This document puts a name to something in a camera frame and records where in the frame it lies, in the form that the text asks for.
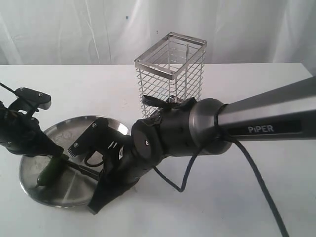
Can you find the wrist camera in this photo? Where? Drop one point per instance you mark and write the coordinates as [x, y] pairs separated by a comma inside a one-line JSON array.
[[30, 101], [102, 138]]

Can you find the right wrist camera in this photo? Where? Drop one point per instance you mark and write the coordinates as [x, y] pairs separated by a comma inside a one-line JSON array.
[[102, 138]]

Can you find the wire metal utensil rack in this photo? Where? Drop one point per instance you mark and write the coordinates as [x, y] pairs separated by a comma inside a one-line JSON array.
[[172, 69]]

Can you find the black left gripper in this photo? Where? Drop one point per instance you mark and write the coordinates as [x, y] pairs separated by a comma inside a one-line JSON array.
[[21, 135]]

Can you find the white backdrop curtain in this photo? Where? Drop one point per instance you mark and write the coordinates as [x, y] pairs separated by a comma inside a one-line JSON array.
[[117, 31]]

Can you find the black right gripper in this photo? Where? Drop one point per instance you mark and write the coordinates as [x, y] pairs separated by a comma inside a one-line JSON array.
[[122, 174]]

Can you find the green cucumber with stem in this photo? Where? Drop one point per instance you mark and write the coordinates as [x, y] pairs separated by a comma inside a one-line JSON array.
[[50, 173]]

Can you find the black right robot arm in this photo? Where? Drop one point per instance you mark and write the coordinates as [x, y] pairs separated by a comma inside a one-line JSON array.
[[208, 127]]

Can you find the round steel plate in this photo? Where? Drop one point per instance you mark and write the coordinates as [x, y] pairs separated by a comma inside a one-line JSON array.
[[72, 188]]

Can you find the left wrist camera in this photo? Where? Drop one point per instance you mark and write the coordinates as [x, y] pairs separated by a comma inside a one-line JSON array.
[[30, 101]]

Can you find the black handled knife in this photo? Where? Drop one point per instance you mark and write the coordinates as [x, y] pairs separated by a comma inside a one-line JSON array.
[[82, 169]]

